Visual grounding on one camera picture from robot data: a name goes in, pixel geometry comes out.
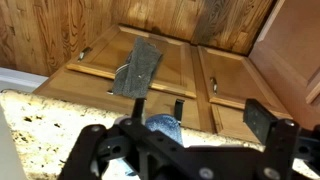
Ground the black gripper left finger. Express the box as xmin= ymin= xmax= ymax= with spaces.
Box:
xmin=58 ymin=97 xmax=183 ymax=180

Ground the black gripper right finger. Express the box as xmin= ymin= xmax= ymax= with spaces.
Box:
xmin=243 ymin=98 xmax=320 ymax=180

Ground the blue terry towel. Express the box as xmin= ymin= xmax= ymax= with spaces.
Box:
xmin=116 ymin=113 xmax=185 ymax=178

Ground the wooden drawer with hooks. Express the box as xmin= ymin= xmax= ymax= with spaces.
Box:
xmin=32 ymin=68 xmax=203 ymax=132

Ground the black over-drawer hook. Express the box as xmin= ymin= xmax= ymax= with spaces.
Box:
xmin=173 ymin=98 xmax=186 ymax=124

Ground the wooden sink base cabinet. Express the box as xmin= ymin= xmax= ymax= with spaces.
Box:
xmin=248 ymin=0 xmax=320 ymax=131

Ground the metal cabinet door handle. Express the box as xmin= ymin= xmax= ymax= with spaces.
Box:
xmin=76 ymin=45 xmax=94 ymax=63
xmin=209 ymin=76 xmax=219 ymax=96

